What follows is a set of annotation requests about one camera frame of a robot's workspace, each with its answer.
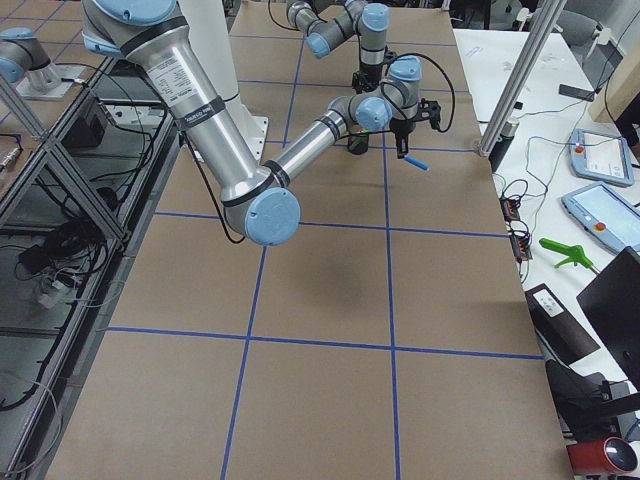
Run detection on orange terminal board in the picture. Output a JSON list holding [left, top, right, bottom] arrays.
[[499, 197, 532, 263]]

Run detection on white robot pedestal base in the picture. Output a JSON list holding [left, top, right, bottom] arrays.
[[178, 0, 269, 161]]

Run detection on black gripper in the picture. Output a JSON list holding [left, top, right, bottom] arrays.
[[351, 70, 382, 94], [389, 98, 442, 159]]

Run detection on black smartphone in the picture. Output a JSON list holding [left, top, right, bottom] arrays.
[[558, 84, 595, 102]]

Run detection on black monitor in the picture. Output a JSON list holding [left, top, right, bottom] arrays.
[[577, 247, 639, 388]]

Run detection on blue highlighter pen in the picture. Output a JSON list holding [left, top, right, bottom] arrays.
[[404, 155, 430, 171]]

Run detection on aluminium frame post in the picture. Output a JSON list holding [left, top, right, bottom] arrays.
[[476, 0, 566, 157]]

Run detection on aluminium truss frame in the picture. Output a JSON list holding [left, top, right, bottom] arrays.
[[1, 72, 179, 479]]

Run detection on red cylinder speaker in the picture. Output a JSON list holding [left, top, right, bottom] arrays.
[[566, 437, 639, 475]]

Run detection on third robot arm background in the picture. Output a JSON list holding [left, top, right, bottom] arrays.
[[1, 27, 85, 100]]

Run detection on brown flat box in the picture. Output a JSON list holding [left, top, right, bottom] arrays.
[[525, 284, 599, 365]]

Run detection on near teach pendant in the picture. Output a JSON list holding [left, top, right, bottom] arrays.
[[561, 181, 639, 253]]

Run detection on far teach pendant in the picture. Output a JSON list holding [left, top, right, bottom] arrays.
[[570, 129, 635, 187]]

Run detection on black mesh pen cup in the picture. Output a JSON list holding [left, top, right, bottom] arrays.
[[347, 127, 369, 155]]

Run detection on teach pendant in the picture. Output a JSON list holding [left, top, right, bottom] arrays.
[[561, 181, 639, 253], [570, 129, 635, 187]]

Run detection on green plastic tool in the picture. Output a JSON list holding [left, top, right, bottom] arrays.
[[538, 238, 600, 274]]

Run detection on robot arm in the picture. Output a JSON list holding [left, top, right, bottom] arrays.
[[286, 1, 392, 93], [82, 1, 440, 246]]

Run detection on dark water bottle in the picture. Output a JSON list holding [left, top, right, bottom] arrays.
[[488, 117, 519, 173]]

